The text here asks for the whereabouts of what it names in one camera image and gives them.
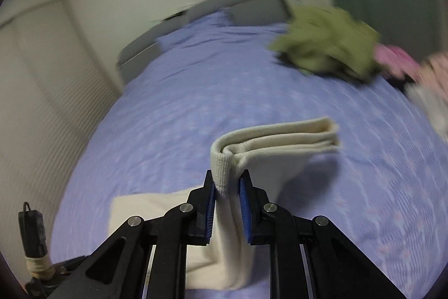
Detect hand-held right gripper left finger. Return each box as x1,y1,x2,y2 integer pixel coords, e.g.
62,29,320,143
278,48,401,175
45,170,216,299

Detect bed with purple sheet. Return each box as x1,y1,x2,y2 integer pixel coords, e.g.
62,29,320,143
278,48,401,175
49,12,448,299

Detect plain pink garment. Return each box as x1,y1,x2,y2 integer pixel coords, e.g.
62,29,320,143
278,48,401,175
374,44,426,80

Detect olive green garment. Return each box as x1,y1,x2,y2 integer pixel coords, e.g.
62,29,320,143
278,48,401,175
268,5,382,84

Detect grey upholstered bed frame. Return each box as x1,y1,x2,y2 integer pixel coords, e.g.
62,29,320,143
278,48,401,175
117,0,298,93

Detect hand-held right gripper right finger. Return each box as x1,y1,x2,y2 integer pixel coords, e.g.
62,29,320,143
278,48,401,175
239,170,408,299

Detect white louvered wardrobe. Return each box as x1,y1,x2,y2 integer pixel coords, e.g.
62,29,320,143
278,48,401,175
0,0,121,286

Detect grey white garment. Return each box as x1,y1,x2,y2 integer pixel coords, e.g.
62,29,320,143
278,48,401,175
406,84,448,142

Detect cream pants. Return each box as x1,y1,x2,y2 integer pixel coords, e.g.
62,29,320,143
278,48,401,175
108,117,341,291

